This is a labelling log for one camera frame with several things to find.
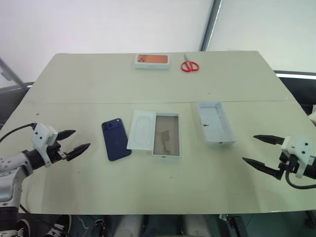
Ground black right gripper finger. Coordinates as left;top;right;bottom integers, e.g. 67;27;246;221
242;157;280;179
253;134;285;146

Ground black and white sneaker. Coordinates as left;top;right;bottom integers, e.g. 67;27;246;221
45;214;73;237
15;218;32;237

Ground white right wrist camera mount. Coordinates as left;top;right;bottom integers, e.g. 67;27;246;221
281;135;316;179

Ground dark vertical post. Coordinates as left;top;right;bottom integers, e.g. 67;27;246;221
200;0;223;52

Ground black furniture with bright edge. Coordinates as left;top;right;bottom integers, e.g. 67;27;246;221
273;70;316;117

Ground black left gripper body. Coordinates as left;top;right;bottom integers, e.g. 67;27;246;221
45;141;68;165

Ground white phone box lid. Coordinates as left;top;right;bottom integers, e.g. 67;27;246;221
197;100;237;149

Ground black metal table bracket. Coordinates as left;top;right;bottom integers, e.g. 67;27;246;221
218;213;248;237

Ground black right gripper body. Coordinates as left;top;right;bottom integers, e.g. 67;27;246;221
276;153;300;181

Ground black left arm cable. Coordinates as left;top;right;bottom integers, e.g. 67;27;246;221
0;122;36;144

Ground dark blue smartphone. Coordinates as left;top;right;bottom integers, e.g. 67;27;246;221
101;118;132;162

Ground grey metal frame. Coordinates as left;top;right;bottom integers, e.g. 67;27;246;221
0;57;34;88

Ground white phone box base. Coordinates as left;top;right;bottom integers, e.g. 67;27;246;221
151;112;183;159

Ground red-handled scissors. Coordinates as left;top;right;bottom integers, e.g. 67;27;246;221
180;53;200;73

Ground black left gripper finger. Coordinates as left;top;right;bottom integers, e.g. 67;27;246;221
57;129;77;142
64;142;91;162

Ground sealed orange-print phone box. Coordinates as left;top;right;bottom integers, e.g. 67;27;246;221
134;54;172;71

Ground white cardboard insert tray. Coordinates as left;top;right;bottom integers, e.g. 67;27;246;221
126;110;158;152

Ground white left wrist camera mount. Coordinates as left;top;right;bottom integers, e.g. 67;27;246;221
31;123;59;165

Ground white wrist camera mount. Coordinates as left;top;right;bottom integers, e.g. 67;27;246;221
281;135;316;179
31;123;59;165

